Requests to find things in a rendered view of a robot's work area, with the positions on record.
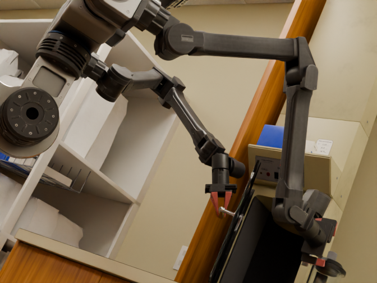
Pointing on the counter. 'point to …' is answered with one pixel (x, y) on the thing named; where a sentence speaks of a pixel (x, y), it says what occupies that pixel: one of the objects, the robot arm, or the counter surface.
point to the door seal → (235, 225)
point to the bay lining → (263, 250)
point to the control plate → (266, 165)
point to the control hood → (320, 183)
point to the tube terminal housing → (314, 133)
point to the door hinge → (233, 238)
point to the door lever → (224, 212)
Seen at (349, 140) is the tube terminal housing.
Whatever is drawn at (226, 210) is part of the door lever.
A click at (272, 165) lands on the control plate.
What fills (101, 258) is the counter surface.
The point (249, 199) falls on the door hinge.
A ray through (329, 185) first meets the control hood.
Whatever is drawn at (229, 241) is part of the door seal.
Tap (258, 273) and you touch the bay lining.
